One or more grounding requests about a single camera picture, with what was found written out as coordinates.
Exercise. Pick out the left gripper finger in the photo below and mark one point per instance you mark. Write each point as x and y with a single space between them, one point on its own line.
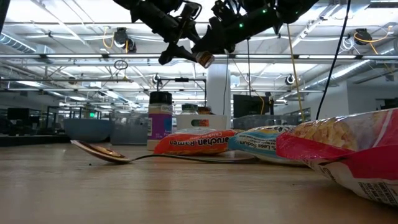
195 35
175 52

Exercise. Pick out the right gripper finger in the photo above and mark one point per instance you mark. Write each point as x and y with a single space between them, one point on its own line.
215 27
217 45

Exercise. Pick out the small brown-lid jar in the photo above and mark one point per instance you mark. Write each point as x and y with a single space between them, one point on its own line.
205 59

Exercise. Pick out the green-lid spice jar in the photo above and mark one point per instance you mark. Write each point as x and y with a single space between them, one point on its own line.
189 109

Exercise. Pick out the small orange brown snack packet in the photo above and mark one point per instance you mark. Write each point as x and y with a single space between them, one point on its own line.
206 110

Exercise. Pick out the orange white ramen packet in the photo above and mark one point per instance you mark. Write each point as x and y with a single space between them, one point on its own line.
196 141

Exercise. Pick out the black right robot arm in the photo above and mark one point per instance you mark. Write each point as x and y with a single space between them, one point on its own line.
289 9

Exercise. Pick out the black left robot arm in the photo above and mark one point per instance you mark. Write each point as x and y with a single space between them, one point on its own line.
146 12

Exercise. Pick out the black monitor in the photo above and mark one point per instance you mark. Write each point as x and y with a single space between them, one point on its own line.
248 105

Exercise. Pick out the black-lid purple-label spice jar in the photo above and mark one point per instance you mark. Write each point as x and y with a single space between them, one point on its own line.
160 119

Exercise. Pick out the white plastic bin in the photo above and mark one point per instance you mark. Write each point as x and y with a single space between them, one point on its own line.
214 122

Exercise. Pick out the gray plastic bin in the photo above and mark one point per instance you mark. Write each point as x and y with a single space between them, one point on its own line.
129 129
267 122

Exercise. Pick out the blue yellow ramen packet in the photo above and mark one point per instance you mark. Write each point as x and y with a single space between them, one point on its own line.
261 144

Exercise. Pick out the blue bowl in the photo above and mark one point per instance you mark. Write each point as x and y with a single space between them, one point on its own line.
87 129

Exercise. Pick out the red yellow ramen packet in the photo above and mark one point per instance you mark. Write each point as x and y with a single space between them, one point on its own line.
345 155

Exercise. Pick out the dark background desks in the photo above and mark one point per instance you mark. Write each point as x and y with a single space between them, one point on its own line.
18 121

